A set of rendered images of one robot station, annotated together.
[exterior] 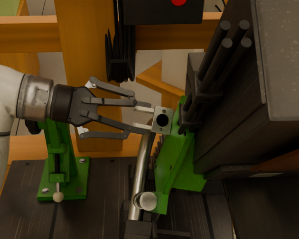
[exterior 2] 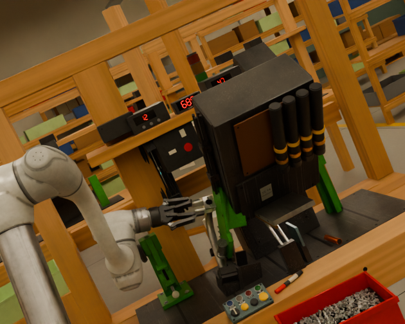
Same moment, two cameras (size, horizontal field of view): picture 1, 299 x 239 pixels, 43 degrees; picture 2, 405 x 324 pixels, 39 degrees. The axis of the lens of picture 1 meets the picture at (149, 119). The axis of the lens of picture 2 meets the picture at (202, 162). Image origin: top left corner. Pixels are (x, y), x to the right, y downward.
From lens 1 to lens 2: 1.44 m
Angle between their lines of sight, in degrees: 29
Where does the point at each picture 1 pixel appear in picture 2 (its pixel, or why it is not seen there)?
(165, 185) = (225, 226)
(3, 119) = (130, 231)
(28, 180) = (152, 308)
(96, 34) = (155, 193)
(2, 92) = (125, 217)
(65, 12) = (134, 188)
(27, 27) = not seen: hidden behind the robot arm
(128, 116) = not seen: outside the picture
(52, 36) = not seen: hidden behind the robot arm
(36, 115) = (145, 223)
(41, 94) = (143, 212)
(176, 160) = (222, 207)
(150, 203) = (224, 243)
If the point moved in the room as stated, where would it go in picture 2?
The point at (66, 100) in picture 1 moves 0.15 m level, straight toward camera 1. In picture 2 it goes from (157, 210) to (171, 213)
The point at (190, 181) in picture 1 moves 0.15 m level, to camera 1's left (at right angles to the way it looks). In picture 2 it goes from (237, 220) to (200, 239)
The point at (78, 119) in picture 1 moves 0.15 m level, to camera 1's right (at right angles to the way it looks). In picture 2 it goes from (166, 219) to (203, 201)
